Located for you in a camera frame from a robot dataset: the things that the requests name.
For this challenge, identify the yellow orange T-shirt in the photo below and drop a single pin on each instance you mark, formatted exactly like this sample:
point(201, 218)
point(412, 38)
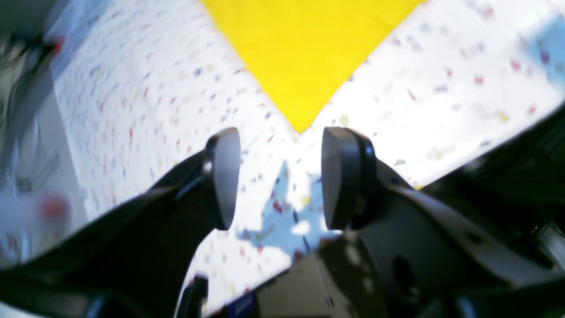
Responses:
point(302, 51)

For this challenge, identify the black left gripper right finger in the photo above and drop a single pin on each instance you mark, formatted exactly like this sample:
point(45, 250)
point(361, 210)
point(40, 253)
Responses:
point(360, 191)

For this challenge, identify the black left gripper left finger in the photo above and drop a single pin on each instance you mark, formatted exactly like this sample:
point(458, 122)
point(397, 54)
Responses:
point(214, 170)

